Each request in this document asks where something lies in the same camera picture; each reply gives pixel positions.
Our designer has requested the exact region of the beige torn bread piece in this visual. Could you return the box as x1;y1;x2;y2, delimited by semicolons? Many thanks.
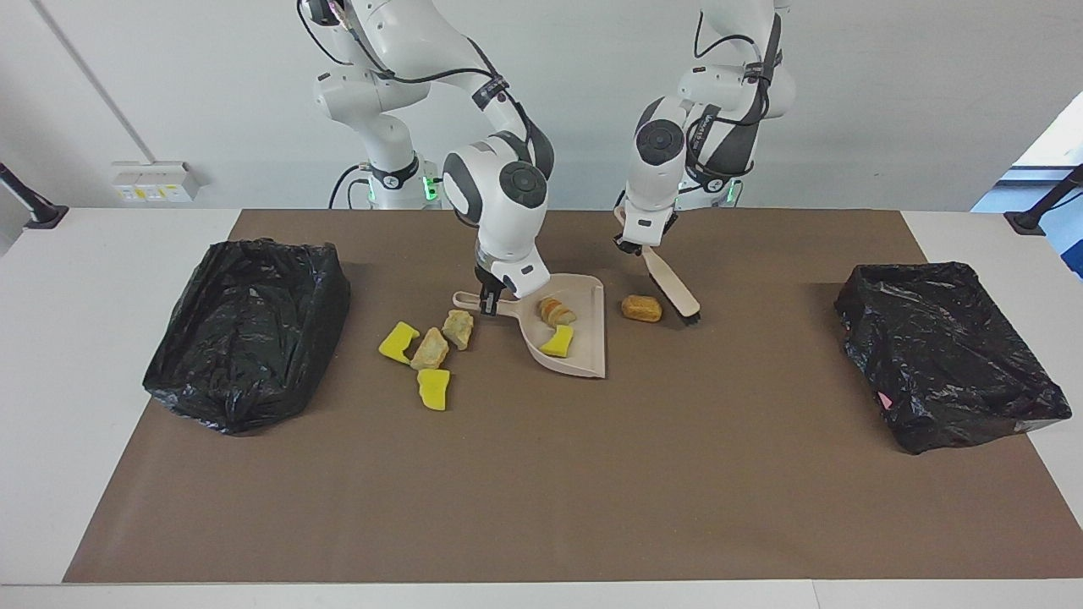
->
441;309;474;351

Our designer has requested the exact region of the croissant piece with beige underside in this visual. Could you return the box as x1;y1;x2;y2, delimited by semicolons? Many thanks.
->
410;326;450;371

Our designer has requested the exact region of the beige plastic dustpan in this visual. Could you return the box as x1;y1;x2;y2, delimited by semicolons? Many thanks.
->
452;273;607;380

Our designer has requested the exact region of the black bag lined bin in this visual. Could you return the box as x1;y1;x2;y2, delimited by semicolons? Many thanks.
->
141;239;352;436
833;261;1073;456

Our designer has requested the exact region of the brown table mat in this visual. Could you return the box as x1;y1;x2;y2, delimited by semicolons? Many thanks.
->
62;209;1083;584

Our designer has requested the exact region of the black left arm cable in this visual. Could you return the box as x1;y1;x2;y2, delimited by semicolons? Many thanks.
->
692;10;783;128

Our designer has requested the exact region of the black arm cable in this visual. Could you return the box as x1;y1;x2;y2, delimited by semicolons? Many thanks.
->
692;10;783;128
296;0;542;170

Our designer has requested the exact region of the black base power cable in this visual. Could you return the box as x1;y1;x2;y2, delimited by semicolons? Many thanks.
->
328;163;373;210

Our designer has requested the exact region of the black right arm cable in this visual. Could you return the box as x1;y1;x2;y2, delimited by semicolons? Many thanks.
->
296;0;542;170

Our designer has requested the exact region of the white wall socket box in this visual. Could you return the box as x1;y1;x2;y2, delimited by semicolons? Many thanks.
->
112;161;201;204

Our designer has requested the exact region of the white wall conduit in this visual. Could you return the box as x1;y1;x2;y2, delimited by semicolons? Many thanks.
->
32;0;155;163

